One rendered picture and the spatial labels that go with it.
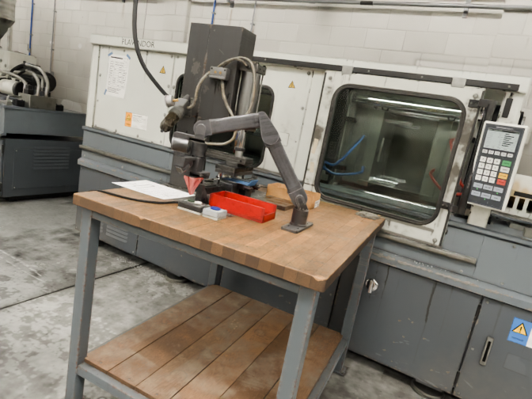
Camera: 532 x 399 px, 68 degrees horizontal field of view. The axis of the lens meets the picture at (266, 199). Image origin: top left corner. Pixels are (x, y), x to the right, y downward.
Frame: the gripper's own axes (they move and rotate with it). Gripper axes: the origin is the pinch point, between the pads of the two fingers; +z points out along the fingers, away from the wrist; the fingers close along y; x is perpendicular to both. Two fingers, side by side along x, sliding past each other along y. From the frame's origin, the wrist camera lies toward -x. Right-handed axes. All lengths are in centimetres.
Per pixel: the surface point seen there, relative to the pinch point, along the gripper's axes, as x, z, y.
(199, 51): 29, -56, -28
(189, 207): -3.2, 4.6, 2.6
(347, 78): 92, -62, 24
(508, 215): 111, -10, 119
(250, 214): 10.2, 3.9, 21.7
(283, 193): 59, 2, 15
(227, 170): 25.6, -7.7, -0.6
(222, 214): -0.2, 4.4, 15.2
